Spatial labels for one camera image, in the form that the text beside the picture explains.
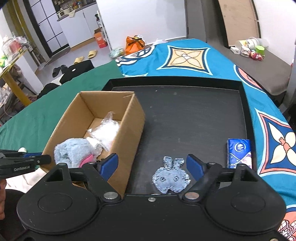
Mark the yellow slipper right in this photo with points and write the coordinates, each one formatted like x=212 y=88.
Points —
x=92 y=54

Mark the white container on ledge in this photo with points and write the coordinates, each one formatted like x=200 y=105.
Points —
x=251 y=43

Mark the blue patterned blanket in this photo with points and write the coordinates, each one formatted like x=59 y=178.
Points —
x=274 y=160

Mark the white plastic bag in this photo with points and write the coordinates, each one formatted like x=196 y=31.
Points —
x=159 y=41

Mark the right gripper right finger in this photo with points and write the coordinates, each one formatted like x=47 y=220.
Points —
x=215 y=183

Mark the green cup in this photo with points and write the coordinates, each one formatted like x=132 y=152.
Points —
x=260 y=50

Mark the person left hand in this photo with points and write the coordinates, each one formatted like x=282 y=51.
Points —
x=2 y=198

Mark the white soft bundle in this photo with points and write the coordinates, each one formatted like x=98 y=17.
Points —
x=106 y=132

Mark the yellow slipper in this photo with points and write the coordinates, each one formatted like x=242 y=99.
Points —
x=78 y=59
x=92 y=54

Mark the orange bag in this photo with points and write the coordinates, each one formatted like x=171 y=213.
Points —
x=134 y=44

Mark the black slipper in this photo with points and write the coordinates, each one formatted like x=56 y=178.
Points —
x=56 y=72
x=63 y=69

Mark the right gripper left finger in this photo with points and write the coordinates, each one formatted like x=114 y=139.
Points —
x=87 y=184

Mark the yellow table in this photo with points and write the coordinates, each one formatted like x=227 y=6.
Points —
x=6 y=76

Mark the orange cardboard box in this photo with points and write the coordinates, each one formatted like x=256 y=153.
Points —
x=99 y=37

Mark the black shallow tray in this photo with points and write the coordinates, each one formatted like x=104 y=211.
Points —
x=184 y=115

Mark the brown cardboard box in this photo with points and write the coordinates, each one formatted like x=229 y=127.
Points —
x=115 y=119

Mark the blue tissue packet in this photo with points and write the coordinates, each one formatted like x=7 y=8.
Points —
x=239 y=152

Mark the blue fluffy plush toy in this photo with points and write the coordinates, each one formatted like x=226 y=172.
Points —
x=73 y=151

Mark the blue bunny cloth patch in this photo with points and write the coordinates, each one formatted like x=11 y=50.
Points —
x=171 y=176

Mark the green cloth cover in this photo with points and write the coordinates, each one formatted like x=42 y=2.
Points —
x=32 y=127

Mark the black slipper left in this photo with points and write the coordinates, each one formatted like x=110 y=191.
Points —
x=56 y=72

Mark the white kitchen cabinet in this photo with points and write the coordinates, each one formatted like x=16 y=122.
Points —
x=81 y=26

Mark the black stool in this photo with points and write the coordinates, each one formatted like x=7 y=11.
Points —
x=76 y=70

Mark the yellow slipper left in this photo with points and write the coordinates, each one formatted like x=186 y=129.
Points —
x=78 y=59

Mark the black slipper right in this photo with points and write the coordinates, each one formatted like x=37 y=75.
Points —
x=63 y=69

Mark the brown leaning board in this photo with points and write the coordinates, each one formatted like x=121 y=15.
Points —
x=240 y=20

